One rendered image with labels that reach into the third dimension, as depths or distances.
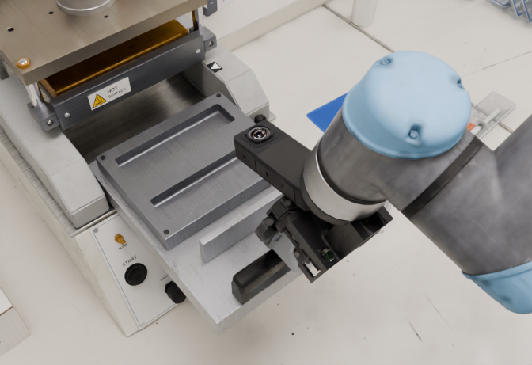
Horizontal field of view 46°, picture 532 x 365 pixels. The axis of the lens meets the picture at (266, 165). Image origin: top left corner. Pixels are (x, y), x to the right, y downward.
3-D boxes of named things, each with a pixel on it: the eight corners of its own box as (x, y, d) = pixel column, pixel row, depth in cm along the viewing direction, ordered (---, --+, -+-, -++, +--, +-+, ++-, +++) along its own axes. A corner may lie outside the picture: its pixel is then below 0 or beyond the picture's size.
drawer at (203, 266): (91, 183, 86) (78, 144, 80) (219, 112, 95) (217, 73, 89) (218, 339, 71) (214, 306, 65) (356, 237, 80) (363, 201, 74)
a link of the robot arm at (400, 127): (443, 176, 37) (340, 81, 39) (374, 233, 47) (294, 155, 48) (508, 104, 41) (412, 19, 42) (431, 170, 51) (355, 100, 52)
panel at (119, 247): (138, 329, 90) (88, 229, 82) (294, 223, 103) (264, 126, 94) (144, 336, 89) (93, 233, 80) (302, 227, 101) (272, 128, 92)
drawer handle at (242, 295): (231, 293, 70) (229, 275, 67) (328, 225, 77) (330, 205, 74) (241, 306, 69) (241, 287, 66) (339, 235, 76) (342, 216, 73)
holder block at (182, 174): (98, 169, 82) (94, 156, 80) (220, 103, 90) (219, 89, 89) (167, 251, 74) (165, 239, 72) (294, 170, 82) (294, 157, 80)
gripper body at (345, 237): (306, 287, 61) (347, 252, 51) (256, 218, 63) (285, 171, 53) (361, 246, 65) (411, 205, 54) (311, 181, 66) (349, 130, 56)
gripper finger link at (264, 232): (256, 253, 66) (275, 227, 59) (247, 241, 67) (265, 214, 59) (289, 230, 68) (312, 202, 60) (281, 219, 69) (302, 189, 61)
